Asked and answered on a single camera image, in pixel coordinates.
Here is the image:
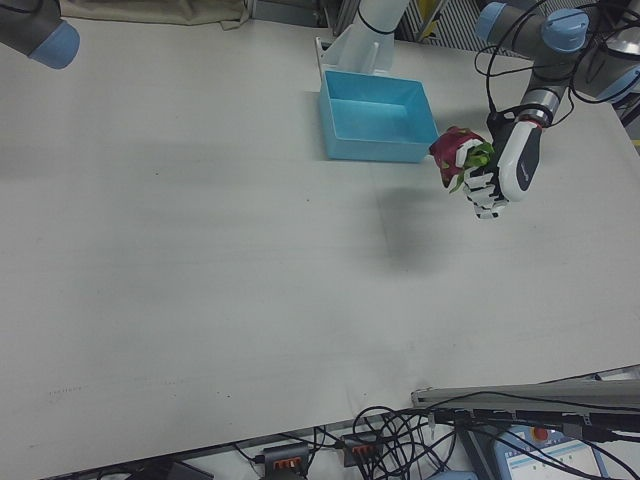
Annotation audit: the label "aluminium profile rail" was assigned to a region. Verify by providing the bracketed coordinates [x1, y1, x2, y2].
[410, 368, 640, 419]

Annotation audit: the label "robot dexterous hand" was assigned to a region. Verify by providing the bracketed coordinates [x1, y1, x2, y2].
[454, 119, 545, 221]

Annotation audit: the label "grey power box orange terminals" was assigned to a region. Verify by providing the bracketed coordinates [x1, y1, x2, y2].
[341, 433, 382, 467]
[262, 442, 310, 475]

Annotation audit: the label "light blue teach pendant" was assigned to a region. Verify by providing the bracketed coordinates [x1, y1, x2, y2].
[462, 424, 640, 480]

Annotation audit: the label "black looped floor cable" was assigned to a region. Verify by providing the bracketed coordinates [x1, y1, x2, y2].
[352, 404, 451, 480]

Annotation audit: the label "light blue plastic bin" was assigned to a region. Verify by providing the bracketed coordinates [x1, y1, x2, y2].
[318, 69, 440, 164]

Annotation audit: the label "pink dragon fruit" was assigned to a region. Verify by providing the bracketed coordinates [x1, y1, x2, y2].
[428, 127, 496, 194]

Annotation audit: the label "beige cloth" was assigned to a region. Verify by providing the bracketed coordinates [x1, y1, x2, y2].
[58, 0, 250, 27]

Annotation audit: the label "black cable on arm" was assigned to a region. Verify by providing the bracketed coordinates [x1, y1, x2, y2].
[474, 0, 601, 131]

